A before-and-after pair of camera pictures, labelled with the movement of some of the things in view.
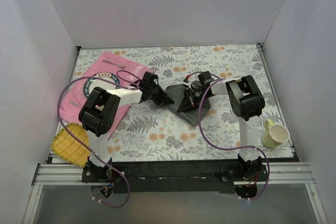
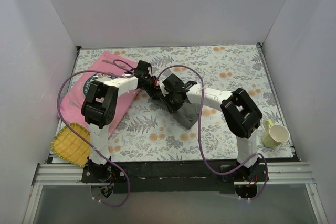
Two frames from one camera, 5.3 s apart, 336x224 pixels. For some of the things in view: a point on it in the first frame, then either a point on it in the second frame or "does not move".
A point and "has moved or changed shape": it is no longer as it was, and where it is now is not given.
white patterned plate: [92, 83] does not move
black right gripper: [189, 98] to [172, 100]
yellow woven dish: [65, 146] does not move
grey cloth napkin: [177, 92] has moved or changed shape
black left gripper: [158, 95] to [155, 93]
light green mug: [275, 135] does not move
